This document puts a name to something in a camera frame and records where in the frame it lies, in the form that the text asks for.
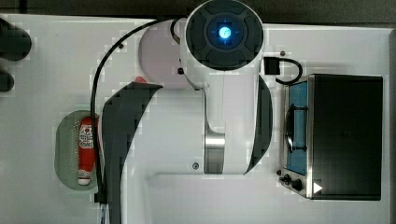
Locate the green oval strainer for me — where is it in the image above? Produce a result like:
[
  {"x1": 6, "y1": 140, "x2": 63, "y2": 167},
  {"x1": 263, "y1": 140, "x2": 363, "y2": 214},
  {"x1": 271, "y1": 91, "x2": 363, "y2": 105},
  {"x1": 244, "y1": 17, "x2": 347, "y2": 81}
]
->
[{"x1": 54, "y1": 110, "x2": 98, "y2": 191}]

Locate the black usb cable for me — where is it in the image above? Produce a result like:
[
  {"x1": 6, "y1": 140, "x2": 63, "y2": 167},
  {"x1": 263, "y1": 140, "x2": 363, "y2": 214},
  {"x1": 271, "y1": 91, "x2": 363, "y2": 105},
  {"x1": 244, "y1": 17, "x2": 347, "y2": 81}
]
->
[{"x1": 263, "y1": 56, "x2": 304, "y2": 86}]

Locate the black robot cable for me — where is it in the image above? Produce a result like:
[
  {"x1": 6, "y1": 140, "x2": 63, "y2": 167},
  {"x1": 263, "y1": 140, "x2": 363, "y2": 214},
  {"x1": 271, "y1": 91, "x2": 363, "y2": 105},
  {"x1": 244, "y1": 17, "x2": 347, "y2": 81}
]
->
[{"x1": 89, "y1": 18, "x2": 166, "y2": 205}]

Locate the lilac round plate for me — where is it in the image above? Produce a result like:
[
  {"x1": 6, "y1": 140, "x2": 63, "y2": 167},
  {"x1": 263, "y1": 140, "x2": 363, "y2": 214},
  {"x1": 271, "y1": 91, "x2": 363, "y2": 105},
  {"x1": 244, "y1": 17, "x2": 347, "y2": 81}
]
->
[{"x1": 138, "y1": 20, "x2": 190, "y2": 89}]

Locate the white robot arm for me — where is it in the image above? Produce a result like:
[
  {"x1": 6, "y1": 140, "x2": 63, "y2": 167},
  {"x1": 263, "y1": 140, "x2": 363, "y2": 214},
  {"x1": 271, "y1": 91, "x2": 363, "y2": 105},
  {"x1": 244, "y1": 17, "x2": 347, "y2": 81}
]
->
[{"x1": 101, "y1": 0, "x2": 273, "y2": 224}]

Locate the pink plush peach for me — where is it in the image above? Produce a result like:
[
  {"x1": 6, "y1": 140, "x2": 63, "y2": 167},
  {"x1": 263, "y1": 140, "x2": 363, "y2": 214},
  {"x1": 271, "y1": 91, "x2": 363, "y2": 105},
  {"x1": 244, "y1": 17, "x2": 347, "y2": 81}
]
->
[{"x1": 134, "y1": 77, "x2": 147, "y2": 83}]

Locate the silver black toaster oven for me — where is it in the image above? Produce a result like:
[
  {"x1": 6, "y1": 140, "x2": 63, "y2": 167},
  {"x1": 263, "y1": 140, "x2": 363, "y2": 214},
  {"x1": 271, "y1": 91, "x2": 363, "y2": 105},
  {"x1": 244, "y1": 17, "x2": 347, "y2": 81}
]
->
[{"x1": 277, "y1": 74, "x2": 383, "y2": 201}]

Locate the black round post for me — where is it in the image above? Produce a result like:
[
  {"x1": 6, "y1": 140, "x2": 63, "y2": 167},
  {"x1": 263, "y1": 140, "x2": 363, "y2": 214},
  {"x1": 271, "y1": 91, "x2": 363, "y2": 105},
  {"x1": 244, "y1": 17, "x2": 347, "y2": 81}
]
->
[
  {"x1": 0, "y1": 19, "x2": 32, "y2": 61},
  {"x1": 0, "y1": 70, "x2": 15, "y2": 92}
]

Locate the red plush ketchup bottle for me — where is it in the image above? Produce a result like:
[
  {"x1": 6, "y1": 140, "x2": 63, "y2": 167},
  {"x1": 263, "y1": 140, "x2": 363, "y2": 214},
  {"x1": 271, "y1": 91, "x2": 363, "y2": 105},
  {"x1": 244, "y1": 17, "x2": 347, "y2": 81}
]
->
[{"x1": 78, "y1": 118, "x2": 95, "y2": 186}]

